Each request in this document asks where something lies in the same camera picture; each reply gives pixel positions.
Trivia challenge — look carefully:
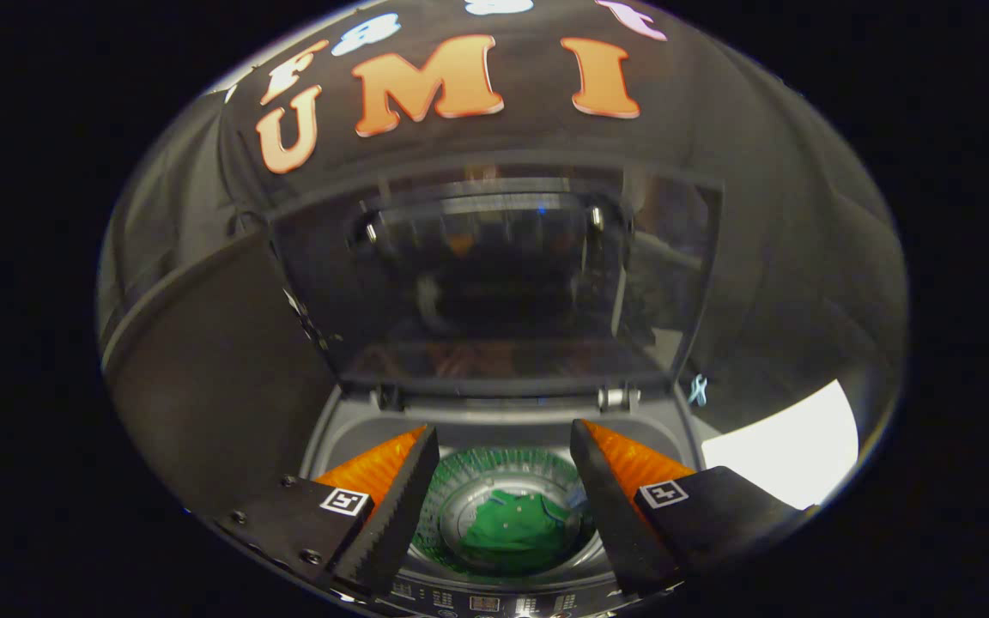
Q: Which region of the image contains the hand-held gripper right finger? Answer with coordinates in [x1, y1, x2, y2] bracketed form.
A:
[569, 419, 804, 597]

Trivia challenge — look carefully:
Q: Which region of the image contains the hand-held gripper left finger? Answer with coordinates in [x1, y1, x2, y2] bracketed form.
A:
[215, 423, 441, 599]

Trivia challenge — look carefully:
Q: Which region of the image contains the green polo shirt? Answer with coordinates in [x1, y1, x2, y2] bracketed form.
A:
[458, 488, 586, 574]

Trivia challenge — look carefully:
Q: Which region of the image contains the dark washing machine lid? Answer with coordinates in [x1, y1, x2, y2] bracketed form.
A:
[271, 163, 725, 400]

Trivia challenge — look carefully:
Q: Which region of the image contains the black backdrop cloth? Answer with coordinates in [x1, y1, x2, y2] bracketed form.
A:
[98, 0, 907, 516]

